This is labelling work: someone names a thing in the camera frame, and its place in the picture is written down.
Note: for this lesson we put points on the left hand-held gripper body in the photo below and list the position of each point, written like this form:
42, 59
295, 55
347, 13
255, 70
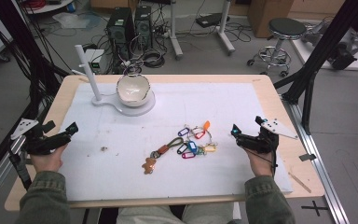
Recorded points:
45, 144

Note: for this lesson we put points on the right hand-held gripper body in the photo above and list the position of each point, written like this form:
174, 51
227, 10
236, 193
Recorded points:
261, 143

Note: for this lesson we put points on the white key stand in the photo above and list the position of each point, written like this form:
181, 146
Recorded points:
88, 73

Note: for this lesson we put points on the person's left hand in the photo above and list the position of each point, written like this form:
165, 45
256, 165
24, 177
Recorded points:
48, 162

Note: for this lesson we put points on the person's right hand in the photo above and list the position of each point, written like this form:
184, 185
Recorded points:
261, 165

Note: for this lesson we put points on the black clip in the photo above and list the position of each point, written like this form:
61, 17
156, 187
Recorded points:
307, 157

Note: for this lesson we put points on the thin wooden stick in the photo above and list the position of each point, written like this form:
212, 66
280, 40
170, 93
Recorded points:
300, 182

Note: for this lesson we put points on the white foam mat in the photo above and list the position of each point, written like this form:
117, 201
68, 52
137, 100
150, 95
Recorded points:
121, 174

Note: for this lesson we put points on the small white box green display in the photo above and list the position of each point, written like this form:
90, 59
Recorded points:
95, 60

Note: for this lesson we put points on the white ceramic bowl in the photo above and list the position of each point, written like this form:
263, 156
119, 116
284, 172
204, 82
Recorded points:
133, 90

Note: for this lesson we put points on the person's right leg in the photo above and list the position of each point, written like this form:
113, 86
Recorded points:
208, 214

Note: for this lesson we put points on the black round stool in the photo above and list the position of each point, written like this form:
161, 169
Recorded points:
286, 28

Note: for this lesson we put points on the white table leg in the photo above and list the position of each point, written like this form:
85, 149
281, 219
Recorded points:
225, 28
174, 34

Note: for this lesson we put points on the cardboard box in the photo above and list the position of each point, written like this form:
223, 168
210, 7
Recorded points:
270, 15

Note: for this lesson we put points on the clear plastic bag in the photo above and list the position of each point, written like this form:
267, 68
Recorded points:
74, 21

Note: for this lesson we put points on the black computer tower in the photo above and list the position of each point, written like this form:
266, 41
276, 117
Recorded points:
119, 31
143, 28

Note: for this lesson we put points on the flat black device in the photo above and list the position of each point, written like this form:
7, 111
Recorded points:
211, 20

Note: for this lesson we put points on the round white table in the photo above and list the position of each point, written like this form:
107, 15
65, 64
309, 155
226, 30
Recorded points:
49, 6

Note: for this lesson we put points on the aluminium rail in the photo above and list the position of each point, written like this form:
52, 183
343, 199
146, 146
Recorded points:
323, 177
0, 183

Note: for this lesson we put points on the black frame beams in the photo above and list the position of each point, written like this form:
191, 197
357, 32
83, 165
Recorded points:
15, 40
320, 53

